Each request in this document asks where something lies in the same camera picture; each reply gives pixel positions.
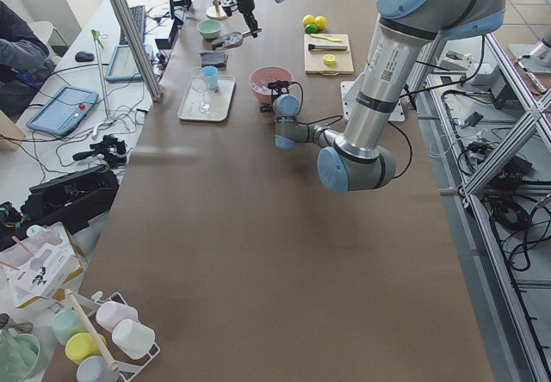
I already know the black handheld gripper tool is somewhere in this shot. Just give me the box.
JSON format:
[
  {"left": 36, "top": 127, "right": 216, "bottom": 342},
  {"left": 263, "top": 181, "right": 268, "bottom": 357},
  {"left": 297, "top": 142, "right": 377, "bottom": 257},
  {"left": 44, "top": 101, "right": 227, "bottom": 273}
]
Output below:
[{"left": 72, "top": 135, "right": 127, "bottom": 169}]

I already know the aluminium frame post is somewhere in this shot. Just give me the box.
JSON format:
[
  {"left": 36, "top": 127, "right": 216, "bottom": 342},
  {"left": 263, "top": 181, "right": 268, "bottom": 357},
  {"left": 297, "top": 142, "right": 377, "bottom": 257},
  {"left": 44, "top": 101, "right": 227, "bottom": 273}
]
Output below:
[{"left": 109, "top": 0, "right": 162, "bottom": 102}]

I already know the grey folded cloth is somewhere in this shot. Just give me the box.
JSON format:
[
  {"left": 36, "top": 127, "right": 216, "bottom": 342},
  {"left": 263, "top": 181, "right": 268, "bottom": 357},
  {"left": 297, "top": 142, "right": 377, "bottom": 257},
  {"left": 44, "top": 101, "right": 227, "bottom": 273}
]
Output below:
[{"left": 200, "top": 52, "right": 228, "bottom": 69}]

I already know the person in dark jacket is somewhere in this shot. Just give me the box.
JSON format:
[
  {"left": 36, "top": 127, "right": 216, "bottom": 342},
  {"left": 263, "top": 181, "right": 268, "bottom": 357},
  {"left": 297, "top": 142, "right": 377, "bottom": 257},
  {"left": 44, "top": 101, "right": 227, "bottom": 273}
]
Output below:
[{"left": 1, "top": 2, "right": 56, "bottom": 120}]

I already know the blue teach pendant near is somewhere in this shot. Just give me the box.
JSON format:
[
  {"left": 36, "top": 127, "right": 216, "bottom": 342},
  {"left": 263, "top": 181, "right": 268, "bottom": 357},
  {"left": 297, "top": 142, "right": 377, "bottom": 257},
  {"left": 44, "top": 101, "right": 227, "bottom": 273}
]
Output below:
[{"left": 26, "top": 86, "right": 98, "bottom": 136}]

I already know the upper yellow lemon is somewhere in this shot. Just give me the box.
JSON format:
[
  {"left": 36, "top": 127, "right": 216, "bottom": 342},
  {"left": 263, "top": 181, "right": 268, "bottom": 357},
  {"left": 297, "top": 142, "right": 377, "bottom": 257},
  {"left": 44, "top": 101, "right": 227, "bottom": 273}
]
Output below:
[{"left": 302, "top": 14, "right": 315, "bottom": 28}]

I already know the black open case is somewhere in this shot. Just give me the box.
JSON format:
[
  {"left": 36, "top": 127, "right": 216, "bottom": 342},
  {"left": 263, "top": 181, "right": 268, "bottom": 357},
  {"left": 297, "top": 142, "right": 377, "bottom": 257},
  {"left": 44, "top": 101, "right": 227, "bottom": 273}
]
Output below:
[{"left": 21, "top": 165, "right": 119, "bottom": 233}]

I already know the yellow cup on rack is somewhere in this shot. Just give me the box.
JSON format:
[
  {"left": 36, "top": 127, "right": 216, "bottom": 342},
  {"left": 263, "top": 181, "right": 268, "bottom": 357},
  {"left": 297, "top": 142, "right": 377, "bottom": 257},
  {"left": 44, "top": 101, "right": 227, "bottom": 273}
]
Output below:
[{"left": 65, "top": 332, "right": 102, "bottom": 365}]

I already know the white cup on rack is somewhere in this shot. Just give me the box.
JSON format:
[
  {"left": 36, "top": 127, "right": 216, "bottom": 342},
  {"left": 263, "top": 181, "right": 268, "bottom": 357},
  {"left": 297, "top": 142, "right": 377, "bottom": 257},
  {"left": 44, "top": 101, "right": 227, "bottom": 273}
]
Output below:
[{"left": 112, "top": 319, "right": 156, "bottom": 360}]

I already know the steel muddler black tip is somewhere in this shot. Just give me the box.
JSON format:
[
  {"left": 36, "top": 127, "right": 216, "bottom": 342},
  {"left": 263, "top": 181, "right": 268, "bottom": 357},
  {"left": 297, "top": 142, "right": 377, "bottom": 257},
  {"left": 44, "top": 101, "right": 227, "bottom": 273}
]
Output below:
[{"left": 307, "top": 43, "right": 348, "bottom": 52}]

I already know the blue cup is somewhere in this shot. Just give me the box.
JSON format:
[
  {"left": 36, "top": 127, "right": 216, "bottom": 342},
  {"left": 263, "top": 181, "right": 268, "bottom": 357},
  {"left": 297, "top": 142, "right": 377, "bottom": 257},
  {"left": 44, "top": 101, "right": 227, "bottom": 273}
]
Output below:
[{"left": 201, "top": 65, "right": 219, "bottom": 90}]

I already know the mint cup on rack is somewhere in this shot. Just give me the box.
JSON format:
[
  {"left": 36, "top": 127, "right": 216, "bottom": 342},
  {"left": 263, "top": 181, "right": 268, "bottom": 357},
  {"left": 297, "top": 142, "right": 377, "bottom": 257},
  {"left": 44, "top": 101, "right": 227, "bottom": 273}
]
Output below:
[{"left": 52, "top": 309, "right": 87, "bottom": 345}]

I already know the clear wine glass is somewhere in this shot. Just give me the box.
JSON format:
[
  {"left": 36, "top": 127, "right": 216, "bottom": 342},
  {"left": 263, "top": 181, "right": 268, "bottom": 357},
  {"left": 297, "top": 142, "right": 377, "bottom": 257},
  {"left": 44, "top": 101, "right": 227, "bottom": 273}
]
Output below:
[{"left": 190, "top": 66, "right": 211, "bottom": 114}]

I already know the black keyboard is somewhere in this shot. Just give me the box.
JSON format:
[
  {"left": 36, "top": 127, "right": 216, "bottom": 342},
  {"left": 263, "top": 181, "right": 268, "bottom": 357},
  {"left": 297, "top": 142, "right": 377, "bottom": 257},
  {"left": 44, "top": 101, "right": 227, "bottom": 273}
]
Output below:
[{"left": 129, "top": 5, "right": 146, "bottom": 42}]

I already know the cream serving tray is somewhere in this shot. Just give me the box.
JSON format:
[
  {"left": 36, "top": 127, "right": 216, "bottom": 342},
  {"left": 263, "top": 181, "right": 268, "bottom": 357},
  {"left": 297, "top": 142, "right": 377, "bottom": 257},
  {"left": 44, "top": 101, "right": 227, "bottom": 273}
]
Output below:
[{"left": 177, "top": 75, "right": 235, "bottom": 122}]

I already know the pink bowl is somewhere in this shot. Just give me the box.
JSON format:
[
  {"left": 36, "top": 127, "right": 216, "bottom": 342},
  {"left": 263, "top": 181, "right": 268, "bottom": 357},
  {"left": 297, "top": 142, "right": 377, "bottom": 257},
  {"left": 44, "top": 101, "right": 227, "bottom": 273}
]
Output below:
[{"left": 249, "top": 65, "right": 293, "bottom": 104}]

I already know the half lemon slice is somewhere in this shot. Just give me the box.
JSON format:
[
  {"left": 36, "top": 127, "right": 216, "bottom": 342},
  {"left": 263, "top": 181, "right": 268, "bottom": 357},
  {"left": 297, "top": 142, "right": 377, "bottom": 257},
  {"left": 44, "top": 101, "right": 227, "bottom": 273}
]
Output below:
[{"left": 324, "top": 54, "right": 336, "bottom": 65}]

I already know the yellow plastic knife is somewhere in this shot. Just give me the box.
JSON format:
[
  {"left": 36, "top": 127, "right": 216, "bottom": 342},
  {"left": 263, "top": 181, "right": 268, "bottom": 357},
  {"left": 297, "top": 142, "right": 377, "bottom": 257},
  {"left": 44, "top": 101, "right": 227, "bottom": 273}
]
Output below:
[{"left": 310, "top": 34, "right": 344, "bottom": 43}]

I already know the blue teach pendant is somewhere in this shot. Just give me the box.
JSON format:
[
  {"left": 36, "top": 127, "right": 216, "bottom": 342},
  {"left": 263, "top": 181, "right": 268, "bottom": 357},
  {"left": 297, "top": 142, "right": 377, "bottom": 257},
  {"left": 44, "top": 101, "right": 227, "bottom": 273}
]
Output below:
[
  {"left": 26, "top": 86, "right": 98, "bottom": 136},
  {"left": 105, "top": 45, "right": 142, "bottom": 83}
]

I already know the grey cup on rack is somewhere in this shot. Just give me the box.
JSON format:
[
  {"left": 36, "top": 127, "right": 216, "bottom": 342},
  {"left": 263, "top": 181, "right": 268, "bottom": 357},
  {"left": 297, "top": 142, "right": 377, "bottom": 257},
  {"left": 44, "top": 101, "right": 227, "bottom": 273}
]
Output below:
[{"left": 77, "top": 356, "right": 120, "bottom": 382}]

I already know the black computer mouse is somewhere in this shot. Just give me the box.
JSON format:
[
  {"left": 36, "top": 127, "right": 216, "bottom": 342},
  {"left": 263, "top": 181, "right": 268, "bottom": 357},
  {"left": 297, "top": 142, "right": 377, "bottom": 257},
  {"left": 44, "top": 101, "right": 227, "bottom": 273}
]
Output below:
[{"left": 74, "top": 51, "right": 95, "bottom": 63}]

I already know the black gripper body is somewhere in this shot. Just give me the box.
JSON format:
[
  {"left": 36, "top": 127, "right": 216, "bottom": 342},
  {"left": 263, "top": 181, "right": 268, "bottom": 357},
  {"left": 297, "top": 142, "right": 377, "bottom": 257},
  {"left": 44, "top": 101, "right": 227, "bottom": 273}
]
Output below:
[
  {"left": 267, "top": 80, "right": 289, "bottom": 98},
  {"left": 237, "top": 0, "right": 258, "bottom": 28}
]

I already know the bamboo cutting board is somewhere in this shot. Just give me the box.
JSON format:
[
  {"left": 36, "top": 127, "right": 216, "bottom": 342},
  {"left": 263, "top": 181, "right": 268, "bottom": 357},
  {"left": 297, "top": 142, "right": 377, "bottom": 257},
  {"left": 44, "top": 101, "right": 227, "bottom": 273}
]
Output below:
[{"left": 304, "top": 34, "right": 354, "bottom": 75}]

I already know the clear ice cubes pile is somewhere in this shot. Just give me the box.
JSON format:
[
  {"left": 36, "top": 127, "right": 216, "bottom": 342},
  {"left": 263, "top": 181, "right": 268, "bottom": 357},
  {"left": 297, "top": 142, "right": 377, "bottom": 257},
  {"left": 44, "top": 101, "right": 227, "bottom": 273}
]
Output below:
[{"left": 251, "top": 76, "right": 278, "bottom": 95}]

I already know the mint green bowl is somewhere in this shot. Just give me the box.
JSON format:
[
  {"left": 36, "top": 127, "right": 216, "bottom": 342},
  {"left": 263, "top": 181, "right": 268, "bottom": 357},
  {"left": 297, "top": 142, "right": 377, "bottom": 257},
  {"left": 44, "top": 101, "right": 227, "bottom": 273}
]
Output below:
[{"left": 196, "top": 19, "right": 222, "bottom": 40}]

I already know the cardboard product box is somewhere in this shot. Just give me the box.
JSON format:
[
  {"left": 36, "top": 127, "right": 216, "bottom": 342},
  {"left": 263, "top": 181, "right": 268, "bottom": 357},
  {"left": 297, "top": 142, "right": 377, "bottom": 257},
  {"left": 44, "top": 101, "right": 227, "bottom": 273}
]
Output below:
[{"left": 1, "top": 222, "right": 88, "bottom": 312}]

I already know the pink cup on rack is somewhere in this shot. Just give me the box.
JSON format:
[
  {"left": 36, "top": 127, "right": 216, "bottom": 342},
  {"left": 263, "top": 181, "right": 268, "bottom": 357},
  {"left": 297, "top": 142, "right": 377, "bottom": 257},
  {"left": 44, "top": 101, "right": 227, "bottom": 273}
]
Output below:
[{"left": 96, "top": 300, "right": 139, "bottom": 332}]

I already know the blue teach pendant far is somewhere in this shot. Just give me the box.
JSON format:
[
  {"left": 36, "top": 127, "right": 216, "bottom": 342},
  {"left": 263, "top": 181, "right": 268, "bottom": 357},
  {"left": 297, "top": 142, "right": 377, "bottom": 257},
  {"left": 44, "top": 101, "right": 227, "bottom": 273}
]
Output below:
[{"left": 105, "top": 45, "right": 142, "bottom": 83}]

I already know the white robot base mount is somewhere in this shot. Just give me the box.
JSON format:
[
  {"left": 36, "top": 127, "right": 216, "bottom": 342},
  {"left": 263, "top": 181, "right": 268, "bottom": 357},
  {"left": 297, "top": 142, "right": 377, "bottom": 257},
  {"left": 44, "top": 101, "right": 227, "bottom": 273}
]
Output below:
[{"left": 339, "top": 81, "right": 406, "bottom": 122}]

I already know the steel ice scoop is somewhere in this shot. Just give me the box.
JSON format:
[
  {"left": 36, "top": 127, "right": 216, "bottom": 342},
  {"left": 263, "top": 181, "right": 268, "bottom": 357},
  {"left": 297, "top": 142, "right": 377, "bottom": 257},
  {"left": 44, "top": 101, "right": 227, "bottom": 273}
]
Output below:
[{"left": 212, "top": 31, "right": 251, "bottom": 51}]

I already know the white cup rack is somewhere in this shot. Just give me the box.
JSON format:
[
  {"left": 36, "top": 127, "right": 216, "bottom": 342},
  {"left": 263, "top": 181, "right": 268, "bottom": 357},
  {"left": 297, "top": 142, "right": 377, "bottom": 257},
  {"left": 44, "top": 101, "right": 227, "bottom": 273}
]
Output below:
[{"left": 65, "top": 290, "right": 161, "bottom": 381}]

